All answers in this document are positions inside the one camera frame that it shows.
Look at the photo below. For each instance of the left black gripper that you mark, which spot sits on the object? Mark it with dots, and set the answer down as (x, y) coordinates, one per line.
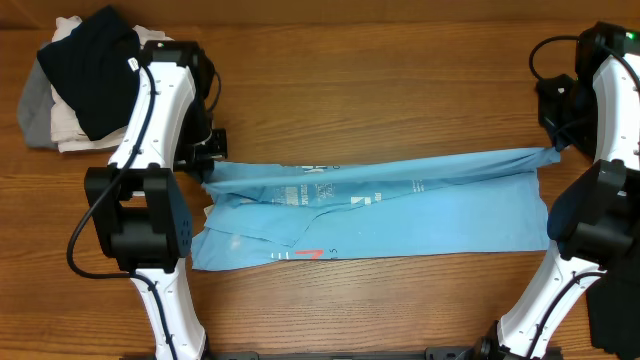
(195, 162)

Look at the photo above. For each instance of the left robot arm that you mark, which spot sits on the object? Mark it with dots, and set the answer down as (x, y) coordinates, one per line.
(141, 217)

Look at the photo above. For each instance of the light blue t-shirt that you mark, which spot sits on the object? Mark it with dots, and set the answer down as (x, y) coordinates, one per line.
(466, 203)

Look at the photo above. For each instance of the folded grey garment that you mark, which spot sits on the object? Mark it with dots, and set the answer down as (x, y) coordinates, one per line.
(34, 110)

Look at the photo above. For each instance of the folded beige shirt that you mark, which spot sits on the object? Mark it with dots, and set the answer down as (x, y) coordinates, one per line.
(66, 132)

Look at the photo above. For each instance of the black shirt on right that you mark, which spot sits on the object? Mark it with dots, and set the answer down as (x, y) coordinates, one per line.
(613, 310)

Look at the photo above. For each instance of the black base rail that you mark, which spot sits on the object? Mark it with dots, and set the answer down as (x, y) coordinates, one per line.
(437, 353)

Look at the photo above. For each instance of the folded black shirt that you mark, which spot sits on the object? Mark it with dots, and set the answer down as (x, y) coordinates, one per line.
(89, 69)

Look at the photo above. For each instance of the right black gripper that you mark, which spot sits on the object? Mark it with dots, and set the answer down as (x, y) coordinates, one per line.
(548, 116)

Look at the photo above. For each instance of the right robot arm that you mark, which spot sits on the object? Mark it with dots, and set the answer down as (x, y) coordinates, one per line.
(594, 223)

